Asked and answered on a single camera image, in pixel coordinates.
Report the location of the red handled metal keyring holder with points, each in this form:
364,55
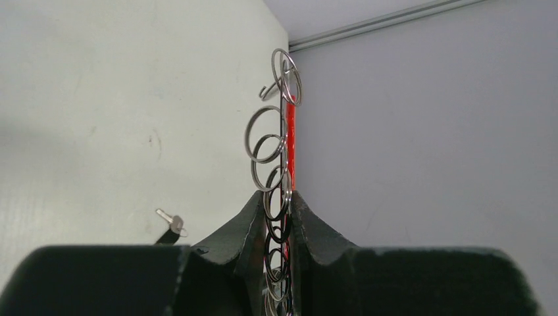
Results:
271,174

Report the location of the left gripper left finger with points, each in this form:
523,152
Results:
227,266

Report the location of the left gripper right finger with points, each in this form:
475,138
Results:
321,263

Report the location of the silver key with black tag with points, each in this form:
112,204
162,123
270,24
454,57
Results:
175,229

